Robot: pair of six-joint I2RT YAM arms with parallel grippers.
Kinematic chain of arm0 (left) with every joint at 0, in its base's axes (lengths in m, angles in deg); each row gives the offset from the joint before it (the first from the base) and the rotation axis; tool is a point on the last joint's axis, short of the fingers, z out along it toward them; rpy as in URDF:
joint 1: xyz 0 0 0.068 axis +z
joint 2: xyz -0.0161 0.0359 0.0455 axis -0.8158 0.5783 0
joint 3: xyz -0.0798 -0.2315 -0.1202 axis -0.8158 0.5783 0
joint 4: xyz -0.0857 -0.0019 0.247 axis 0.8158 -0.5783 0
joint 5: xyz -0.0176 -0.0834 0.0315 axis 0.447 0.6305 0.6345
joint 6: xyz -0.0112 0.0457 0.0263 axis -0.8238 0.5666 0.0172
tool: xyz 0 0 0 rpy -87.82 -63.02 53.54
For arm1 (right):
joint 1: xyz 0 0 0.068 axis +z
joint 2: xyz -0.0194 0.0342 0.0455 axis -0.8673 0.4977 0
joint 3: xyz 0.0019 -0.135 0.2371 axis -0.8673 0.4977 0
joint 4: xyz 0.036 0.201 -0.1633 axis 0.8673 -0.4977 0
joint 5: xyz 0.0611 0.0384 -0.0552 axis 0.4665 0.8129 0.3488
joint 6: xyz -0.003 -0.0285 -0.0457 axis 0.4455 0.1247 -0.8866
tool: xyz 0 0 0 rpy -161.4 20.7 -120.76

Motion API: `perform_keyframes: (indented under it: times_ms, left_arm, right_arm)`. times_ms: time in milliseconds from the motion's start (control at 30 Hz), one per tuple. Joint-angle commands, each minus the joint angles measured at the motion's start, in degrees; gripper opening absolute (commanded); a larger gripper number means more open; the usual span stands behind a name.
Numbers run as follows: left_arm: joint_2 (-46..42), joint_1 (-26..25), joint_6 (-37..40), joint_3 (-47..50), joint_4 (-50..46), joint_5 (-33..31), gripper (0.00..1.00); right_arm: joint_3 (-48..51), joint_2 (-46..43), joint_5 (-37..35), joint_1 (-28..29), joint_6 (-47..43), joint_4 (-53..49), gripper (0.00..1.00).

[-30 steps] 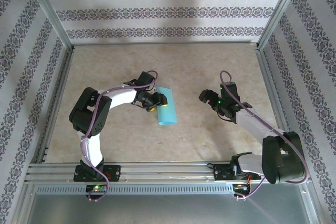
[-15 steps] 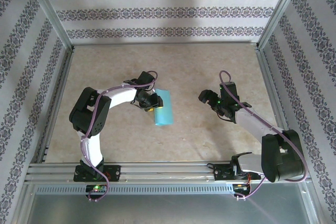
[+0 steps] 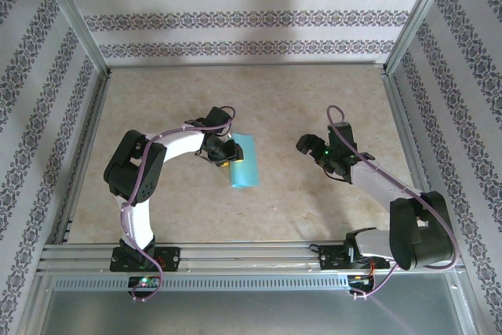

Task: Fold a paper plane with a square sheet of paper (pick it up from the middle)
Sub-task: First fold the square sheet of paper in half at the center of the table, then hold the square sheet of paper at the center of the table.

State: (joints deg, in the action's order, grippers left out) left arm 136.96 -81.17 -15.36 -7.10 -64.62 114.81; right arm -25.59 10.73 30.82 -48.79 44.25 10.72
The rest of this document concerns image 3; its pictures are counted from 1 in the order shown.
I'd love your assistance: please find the small control board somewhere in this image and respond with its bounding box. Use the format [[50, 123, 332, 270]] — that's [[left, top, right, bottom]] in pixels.
[[347, 274, 376, 288], [128, 275, 162, 289]]

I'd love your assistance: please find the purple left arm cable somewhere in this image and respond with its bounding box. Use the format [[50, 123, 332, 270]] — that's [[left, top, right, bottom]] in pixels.
[[120, 105, 238, 304]]

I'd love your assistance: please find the aluminium frame rail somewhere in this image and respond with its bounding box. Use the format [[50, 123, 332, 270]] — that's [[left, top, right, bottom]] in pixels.
[[382, 70, 448, 244], [54, 70, 113, 246], [106, 60, 387, 71]]

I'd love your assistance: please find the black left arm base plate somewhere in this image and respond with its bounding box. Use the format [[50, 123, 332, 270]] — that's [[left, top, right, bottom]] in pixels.
[[109, 246, 182, 273]]

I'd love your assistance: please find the long aluminium mounting rail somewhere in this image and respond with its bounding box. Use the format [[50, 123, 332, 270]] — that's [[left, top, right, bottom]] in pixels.
[[37, 242, 466, 275]]

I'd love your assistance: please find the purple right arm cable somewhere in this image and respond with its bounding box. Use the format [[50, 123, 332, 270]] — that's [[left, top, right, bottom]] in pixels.
[[326, 105, 462, 300]]

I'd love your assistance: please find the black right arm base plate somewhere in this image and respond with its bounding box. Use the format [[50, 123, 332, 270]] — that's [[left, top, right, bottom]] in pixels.
[[318, 246, 389, 273]]

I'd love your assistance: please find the grey metal sheet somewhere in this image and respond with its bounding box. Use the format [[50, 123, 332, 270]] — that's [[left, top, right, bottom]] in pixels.
[[37, 271, 471, 335]]

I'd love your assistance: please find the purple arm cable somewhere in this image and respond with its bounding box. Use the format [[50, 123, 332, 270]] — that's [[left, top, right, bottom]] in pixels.
[[120, 105, 238, 304], [326, 105, 462, 300]]

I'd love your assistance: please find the slotted grey cable duct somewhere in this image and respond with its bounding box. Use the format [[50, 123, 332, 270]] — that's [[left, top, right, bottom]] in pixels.
[[53, 275, 351, 293]]

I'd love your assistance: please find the teal cloth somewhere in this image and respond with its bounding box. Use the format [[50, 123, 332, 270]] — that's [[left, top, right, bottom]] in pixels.
[[228, 133, 262, 191]]

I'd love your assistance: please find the aluminium frame post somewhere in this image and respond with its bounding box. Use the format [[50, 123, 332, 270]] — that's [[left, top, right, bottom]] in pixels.
[[33, 0, 111, 77], [384, 0, 464, 75]]

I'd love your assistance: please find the thin black right gripper cable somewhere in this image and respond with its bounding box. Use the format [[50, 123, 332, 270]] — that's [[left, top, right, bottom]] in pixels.
[[318, 165, 349, 186]]

